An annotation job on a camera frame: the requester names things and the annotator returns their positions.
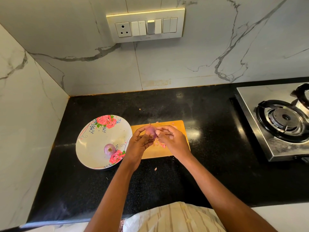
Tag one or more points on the person's left forearm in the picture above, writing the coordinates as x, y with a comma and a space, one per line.
112, 203

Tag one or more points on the person's right forearm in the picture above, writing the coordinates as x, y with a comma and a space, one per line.
224, 194

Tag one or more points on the wooden cutting board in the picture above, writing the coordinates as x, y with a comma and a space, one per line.
154, 152

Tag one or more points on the stainless steel gas stove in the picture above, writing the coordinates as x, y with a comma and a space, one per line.
246, 95

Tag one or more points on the small pink onion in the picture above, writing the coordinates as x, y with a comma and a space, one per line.
109, 149
151, 130

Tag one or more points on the pile of onion peels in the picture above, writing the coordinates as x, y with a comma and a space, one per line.
159, 141

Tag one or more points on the person's left hand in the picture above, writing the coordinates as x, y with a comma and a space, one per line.
137, 147

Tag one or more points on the black stove burner grate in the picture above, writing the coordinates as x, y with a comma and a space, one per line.
283, 120
302, 95

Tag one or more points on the person's right hand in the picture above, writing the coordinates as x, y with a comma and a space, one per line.
176, 142

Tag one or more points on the beige striped garment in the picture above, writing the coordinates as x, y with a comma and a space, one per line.
174, 217

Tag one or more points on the black stone countertop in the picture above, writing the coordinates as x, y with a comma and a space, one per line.
217, 101

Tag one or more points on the white wall switch panel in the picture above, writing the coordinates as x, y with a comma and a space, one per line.
145, 25

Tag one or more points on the white floral plate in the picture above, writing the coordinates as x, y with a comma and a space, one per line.
90, 141

